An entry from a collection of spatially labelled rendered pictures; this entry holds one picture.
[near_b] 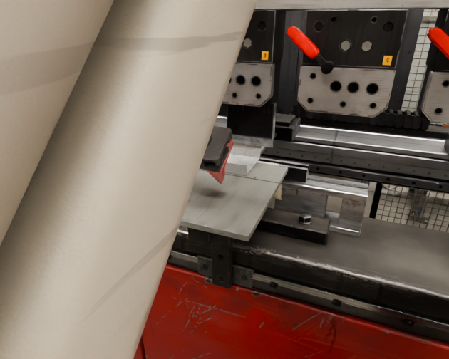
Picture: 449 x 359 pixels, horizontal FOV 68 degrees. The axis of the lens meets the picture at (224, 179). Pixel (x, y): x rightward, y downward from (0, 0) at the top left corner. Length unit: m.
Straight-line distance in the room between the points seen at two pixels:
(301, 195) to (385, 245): 0.19
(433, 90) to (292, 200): 0.32
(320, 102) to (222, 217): 0.27
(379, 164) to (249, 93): 0.44
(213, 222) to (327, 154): 0.52
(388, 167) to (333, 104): 0.38
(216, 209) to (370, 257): 0.31
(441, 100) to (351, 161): 0.38
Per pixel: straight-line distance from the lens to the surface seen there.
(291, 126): 0.90
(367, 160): 0.95
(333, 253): 0.68
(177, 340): 0.96
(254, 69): 0.64
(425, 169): 0.97
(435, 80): 0.62
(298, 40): 0.58
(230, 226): 0.50
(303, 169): 0.70
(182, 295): 0.83
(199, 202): 0.56
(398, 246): 0.75
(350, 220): 0.73
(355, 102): 0.62
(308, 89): 0.63
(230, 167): 0.66
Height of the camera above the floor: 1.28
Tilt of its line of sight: 26 degrees down
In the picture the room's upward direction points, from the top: straight up
